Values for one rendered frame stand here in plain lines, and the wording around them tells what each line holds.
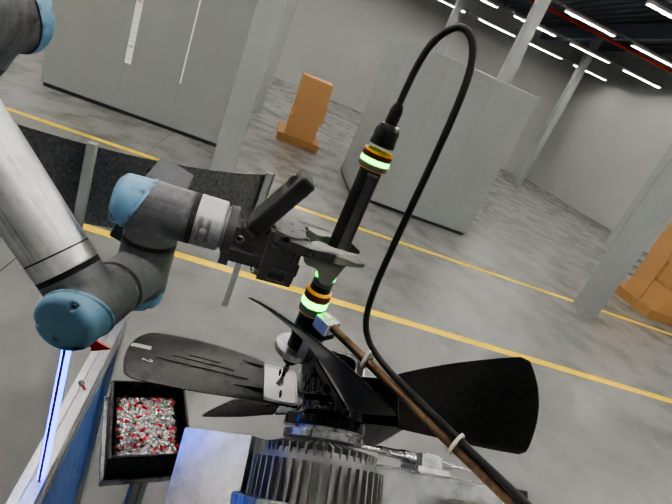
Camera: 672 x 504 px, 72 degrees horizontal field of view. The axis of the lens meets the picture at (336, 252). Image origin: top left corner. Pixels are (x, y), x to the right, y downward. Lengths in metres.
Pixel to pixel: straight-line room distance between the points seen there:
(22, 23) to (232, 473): 0.74
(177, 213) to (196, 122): 6.14
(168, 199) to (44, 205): 0.15
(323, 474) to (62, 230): 0.49
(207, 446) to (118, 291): 0.41
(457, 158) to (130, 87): 4.59
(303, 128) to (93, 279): 8.25
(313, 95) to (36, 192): 8.18
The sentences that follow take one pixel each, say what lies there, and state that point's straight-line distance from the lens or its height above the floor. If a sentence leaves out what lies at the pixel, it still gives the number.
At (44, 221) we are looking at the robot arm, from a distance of 0.61.
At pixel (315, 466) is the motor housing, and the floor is 1.17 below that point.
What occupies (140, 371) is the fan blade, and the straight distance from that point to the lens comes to 0.77.
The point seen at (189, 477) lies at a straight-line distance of 0.96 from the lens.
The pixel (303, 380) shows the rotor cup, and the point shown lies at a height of 1.20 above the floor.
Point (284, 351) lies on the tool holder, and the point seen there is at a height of 1.27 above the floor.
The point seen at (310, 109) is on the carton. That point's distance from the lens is 8.72.
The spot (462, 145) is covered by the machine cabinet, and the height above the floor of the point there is 1.27.
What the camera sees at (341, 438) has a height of 1.19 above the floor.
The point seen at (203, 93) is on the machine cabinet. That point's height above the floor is 0.64.
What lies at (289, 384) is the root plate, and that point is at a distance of 0.87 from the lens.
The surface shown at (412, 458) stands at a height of 1.10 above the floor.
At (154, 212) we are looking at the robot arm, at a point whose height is 1.45.
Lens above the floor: 1.72
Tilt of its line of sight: 21 degrees down
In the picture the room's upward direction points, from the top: 23 degrees clockwise
